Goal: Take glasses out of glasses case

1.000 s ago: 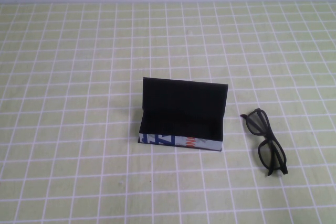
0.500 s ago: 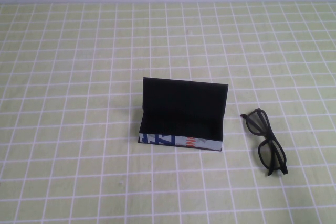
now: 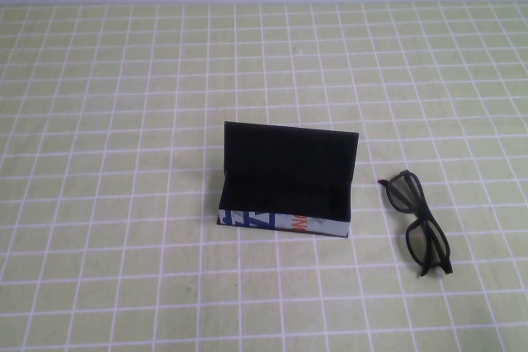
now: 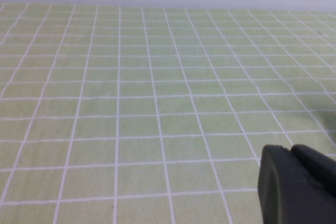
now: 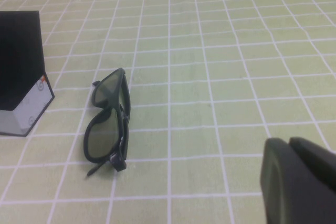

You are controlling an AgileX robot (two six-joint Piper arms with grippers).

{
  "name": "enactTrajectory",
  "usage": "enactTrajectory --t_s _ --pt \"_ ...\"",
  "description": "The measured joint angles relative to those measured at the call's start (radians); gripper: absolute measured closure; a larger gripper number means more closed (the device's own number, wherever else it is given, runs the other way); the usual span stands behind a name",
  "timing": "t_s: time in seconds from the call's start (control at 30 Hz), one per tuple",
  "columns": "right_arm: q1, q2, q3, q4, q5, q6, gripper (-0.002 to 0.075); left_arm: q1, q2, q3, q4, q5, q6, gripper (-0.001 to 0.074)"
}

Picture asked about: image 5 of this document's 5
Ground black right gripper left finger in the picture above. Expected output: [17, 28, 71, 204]
[259, 137, 336, 224]

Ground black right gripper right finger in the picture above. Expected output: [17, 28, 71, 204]
[289, 136, 336, 185]

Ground black dark-lens glasses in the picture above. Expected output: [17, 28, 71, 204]
[83, 68, 131, 180]

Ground black printed glasses case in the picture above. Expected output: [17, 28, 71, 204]
[0, 10, 55, 137]

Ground green white-grid tablecloth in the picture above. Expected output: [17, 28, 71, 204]
[0, 0, 336, 224]

